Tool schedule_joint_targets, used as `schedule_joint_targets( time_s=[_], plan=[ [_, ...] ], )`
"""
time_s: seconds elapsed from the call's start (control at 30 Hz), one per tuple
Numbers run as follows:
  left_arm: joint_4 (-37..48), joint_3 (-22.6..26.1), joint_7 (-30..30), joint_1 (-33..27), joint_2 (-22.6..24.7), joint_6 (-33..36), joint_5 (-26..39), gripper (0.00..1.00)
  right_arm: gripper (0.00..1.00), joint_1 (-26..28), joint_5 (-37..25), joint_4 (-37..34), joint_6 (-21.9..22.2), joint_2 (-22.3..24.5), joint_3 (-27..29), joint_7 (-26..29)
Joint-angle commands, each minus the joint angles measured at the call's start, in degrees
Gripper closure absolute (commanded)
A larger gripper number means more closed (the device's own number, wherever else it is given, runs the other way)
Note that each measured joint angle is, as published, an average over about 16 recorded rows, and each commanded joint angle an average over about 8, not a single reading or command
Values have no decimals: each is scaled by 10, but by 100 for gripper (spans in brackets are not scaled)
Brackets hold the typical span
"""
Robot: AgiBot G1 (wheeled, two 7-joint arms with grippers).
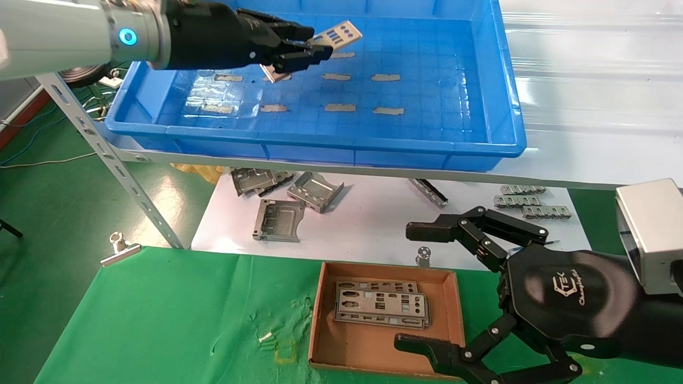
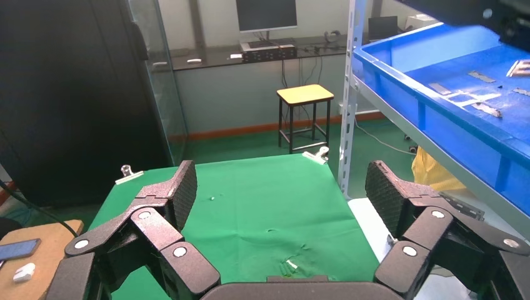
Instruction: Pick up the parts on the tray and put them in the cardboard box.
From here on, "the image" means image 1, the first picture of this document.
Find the thin white floor cable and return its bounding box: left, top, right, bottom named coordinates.
left=0, top=153, right=98, bottom=169

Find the large steel binder clip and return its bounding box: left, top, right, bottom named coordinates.
left=100, top=232, right=142, bottom=266

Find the shallow cardboard box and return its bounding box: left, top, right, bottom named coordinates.
left=308, top=260, right=466, bottom=380

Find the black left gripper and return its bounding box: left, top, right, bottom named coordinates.
left=165, top=0, right=335, bottom=75

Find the blue plastic tray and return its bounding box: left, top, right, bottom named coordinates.
left=105, top=0, right=528, bottom=172

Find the round black stool seat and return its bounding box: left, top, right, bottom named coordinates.
left=63, top=64, right=110, bottom=89

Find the narrow metal rail part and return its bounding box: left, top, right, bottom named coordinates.
left=409, top=178, right=449, bottom=209

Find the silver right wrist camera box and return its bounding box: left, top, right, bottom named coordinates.
left=615, top=178, right=683, bottom=297

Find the perforated grey metal shelf post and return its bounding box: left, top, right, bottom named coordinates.
left=35, top=73, right=186, bottom=250

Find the flat grey metal frame bracket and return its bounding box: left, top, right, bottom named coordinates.
left=253, top=199, right=306, bottom=243

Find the green table cloth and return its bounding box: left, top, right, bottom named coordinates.
left=35, top=246, right=683, bottom=384

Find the dark metal bracket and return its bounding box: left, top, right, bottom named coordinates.
left=255, top=170, right=295, bottom=197

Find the silver metal IO shield plate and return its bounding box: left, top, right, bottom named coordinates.
left=334, top=291, right=431, bottom=329
left=334, top=279, right=420, bottom=295
left=260, top=20, right=363, bottom=84

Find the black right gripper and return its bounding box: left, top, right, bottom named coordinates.
left=394, top=206, right=683, bottom=384

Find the white paper sheet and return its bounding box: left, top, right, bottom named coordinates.
left=190, top=170, right=592, bottom=271

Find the open grey metal cage bracket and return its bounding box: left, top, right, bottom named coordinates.
left=287, top=172, right=345, bottom=214

